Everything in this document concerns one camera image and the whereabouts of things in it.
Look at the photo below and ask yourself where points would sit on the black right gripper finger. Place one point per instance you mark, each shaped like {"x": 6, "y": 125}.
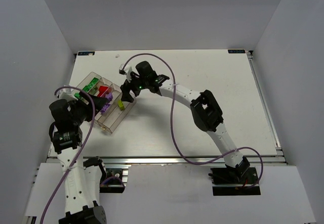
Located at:
{"x": 126, "y": 97}
{"x": 130, "y": 97}

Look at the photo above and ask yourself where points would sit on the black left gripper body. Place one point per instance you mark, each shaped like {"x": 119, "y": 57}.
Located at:
{"x": 89, "y": 105}

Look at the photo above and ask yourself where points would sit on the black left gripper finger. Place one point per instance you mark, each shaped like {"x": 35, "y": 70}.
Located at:
{"x": 95, "y": 99}
{"x": 97, "y": 109}

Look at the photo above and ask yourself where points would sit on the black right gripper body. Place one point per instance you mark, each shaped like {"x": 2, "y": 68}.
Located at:
{"x": 129, "y": 87}

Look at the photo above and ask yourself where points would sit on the purple plate green lego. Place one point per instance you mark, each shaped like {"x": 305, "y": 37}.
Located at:
{"x": 109, "y": 96}
{"x": 104, "y": 108}

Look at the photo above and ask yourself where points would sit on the lime lego brick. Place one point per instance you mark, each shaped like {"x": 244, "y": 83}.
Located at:
{"x": 121, "y": 105}

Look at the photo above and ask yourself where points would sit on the red rectangular lego brick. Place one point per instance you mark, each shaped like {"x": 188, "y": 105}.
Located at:
{"x": 103, "y": 90}

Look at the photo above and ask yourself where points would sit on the green lego from plate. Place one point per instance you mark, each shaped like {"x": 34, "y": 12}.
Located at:
{"x": 93, "y": 82}

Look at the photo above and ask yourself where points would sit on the green square lego brick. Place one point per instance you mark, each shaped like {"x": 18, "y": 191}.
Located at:
{"x": 94, "y": 90}

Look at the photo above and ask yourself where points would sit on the long green lego brick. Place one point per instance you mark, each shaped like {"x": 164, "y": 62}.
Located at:
{"x": 86, "y": 88}

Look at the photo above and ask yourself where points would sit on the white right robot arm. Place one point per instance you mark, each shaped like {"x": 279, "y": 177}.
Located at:
{"x": 206, "y": 112}

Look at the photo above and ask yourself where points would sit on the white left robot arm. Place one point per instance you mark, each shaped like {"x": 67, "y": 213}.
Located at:
{"x": 81, "y": 178}

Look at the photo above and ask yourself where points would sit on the clear compartment organizer tray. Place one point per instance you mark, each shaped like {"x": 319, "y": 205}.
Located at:
{"x": 110, "y": 120}

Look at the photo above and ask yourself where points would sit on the blue label left corner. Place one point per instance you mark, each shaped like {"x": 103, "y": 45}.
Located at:
{"x": 86, "y": 53}

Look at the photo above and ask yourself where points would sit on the blue label corner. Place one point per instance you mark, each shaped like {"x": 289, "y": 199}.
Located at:
{"x": 86, "y": 53}
{"x": 236, "y": 51}

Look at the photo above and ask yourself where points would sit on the blue label right corner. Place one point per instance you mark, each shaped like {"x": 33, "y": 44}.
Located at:
{"x": 236, "y": 51}

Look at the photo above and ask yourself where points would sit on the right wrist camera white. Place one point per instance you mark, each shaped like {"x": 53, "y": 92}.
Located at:
{"x": 126, "y": 70}

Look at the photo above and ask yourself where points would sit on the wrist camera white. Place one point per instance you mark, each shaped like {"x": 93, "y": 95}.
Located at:
{"x": 66, "y": 92}
{"x": 126, "y": 70}

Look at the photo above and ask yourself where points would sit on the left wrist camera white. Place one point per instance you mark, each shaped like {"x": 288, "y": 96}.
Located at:
{"x": 66, "y": 92}

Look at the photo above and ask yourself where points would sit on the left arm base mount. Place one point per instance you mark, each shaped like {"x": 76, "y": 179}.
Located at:
{"x": 111, "y": 179}

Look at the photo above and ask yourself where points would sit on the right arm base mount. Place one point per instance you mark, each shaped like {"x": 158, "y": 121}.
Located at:
{"x": 224, "y": 183}

